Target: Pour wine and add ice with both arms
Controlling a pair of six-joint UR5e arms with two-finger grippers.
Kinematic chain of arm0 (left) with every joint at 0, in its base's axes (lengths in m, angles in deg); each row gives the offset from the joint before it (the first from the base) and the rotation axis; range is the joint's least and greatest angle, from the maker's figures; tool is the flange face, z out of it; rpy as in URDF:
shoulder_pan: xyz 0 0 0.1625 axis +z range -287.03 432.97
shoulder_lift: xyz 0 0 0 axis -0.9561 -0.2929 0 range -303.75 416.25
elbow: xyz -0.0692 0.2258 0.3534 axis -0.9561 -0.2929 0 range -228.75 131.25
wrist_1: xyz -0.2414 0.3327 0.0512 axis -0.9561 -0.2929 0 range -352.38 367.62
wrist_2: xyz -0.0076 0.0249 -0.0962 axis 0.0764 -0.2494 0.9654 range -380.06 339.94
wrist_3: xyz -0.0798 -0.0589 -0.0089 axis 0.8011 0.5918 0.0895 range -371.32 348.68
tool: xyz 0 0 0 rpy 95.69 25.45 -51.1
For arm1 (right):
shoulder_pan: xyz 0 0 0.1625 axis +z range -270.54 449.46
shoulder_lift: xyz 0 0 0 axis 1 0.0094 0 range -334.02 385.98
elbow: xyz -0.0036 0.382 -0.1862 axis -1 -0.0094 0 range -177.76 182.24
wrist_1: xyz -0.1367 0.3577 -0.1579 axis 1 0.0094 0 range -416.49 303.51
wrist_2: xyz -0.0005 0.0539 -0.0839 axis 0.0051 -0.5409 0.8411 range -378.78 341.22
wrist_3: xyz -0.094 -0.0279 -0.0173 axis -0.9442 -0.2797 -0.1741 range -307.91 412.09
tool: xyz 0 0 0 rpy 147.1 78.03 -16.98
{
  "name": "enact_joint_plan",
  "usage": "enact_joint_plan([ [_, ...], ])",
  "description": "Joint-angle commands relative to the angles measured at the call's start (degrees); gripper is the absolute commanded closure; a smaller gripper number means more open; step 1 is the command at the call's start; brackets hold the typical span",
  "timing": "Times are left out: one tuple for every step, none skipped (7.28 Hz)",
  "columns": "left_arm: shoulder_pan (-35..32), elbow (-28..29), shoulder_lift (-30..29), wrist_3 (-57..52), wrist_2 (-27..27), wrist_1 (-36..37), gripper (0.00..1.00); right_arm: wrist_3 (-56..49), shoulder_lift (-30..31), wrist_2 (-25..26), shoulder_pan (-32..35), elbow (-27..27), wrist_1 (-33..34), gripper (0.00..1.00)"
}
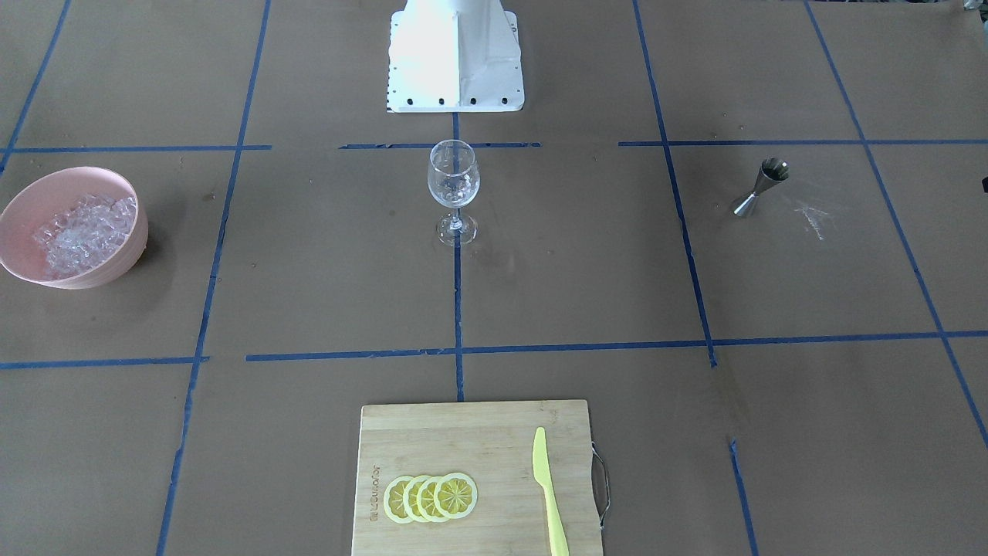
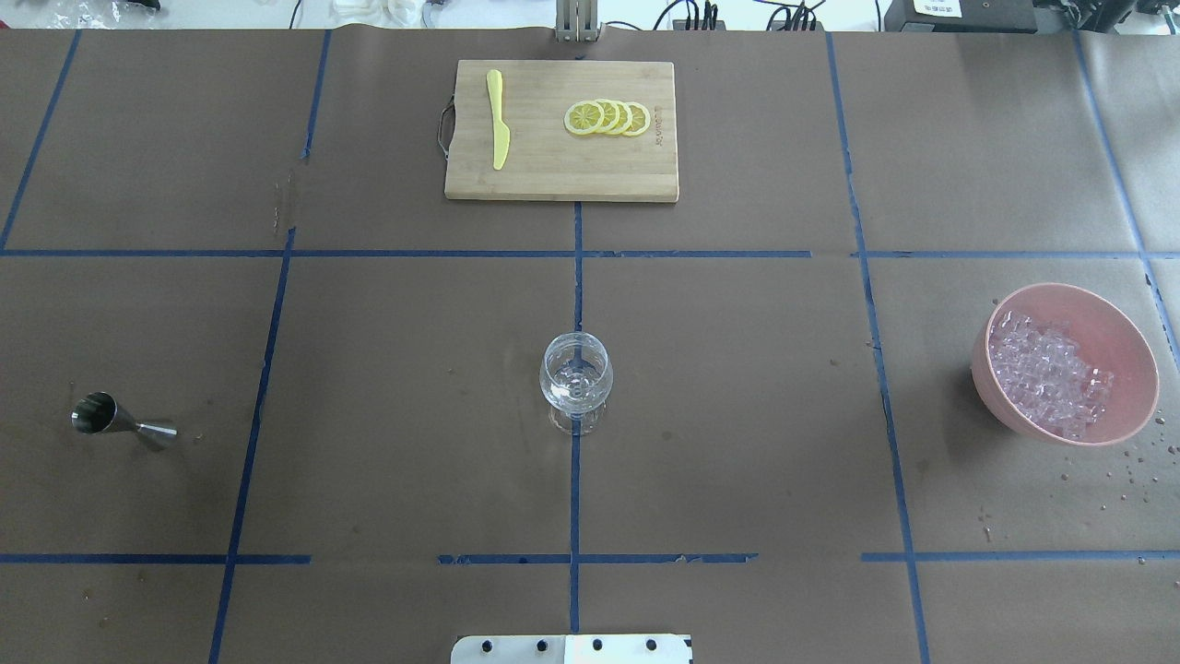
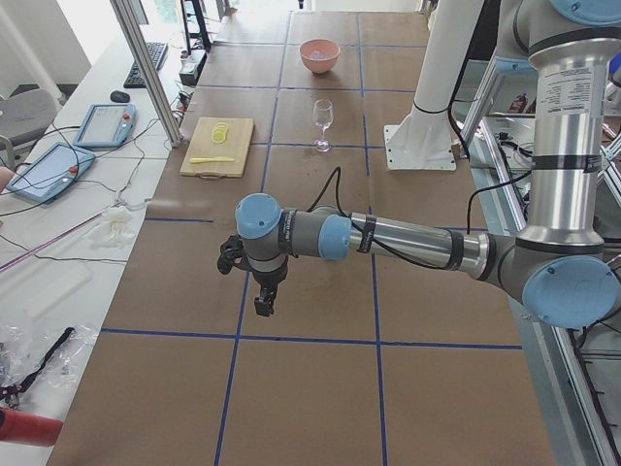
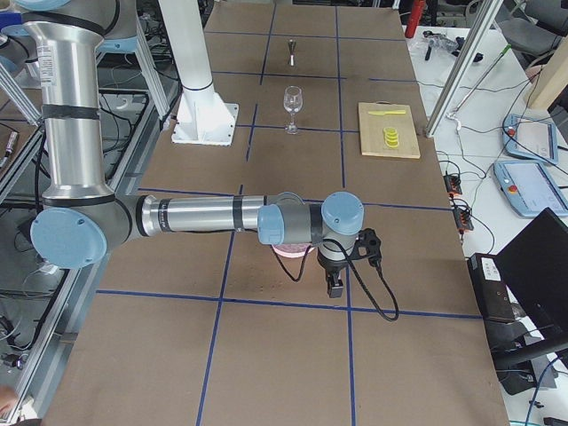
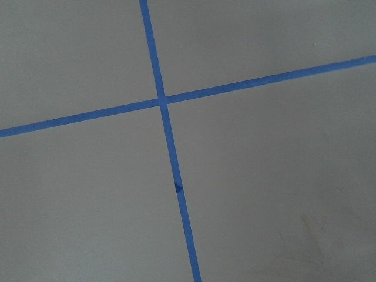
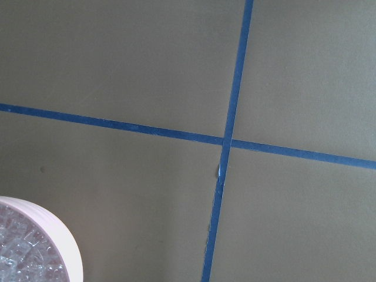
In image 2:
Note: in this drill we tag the steel double jigger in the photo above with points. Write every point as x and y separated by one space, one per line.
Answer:
101 413

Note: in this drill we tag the clear wine glass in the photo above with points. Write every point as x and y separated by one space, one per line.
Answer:
575 377

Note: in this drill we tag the pile of ice cubes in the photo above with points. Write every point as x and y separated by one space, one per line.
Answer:
1038 367

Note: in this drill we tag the bamboo cutting board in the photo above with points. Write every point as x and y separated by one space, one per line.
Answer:
545 162

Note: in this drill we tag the lemon slice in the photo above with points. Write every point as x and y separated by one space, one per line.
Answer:
640 119
610 116
584 118
623 118

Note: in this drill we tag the yellow plastic knife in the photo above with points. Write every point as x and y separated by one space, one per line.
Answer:
501 132

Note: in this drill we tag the pink bowl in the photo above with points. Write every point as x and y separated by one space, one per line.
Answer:
1108 340

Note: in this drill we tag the aluminium frame post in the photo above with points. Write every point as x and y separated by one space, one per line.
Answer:
577 21

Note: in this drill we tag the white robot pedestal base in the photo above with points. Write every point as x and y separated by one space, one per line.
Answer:
573 648

